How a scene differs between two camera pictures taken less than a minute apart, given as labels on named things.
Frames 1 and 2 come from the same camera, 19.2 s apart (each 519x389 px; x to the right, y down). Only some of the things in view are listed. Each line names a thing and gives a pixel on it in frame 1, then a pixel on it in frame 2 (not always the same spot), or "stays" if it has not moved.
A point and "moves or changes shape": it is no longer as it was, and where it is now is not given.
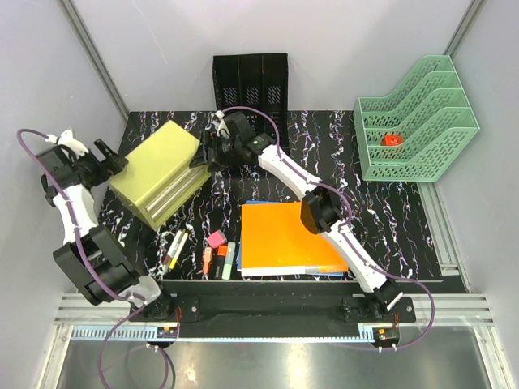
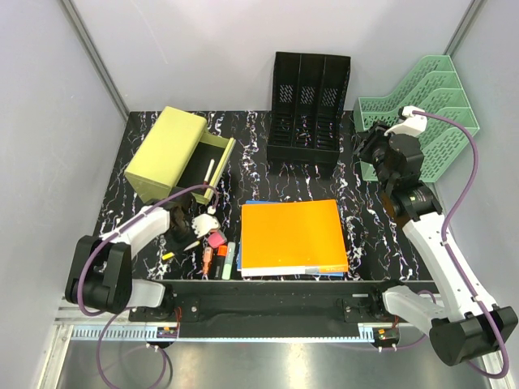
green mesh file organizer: x=431 y=112 stays
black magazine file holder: x=256 y=80 -> x=307 y=99
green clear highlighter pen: x=175 y=250 -> x=195 y=244
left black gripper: x=113 y=164 -> x=192 y=237
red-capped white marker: x=173 y=246 -> x=209 y=169
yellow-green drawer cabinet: x=159 y=180 moves or changes shape
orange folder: x=273 y=236 stays
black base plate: x=235 y=302 stays
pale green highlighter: x=228 y=261 stays
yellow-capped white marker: x=178 y=251 -> x=168 y=255
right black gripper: x=199 y=157 -> x=371 y=137
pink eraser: x=216 y=238 stays
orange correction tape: x=208 y=254 stays
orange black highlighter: x=219 y=262 stays
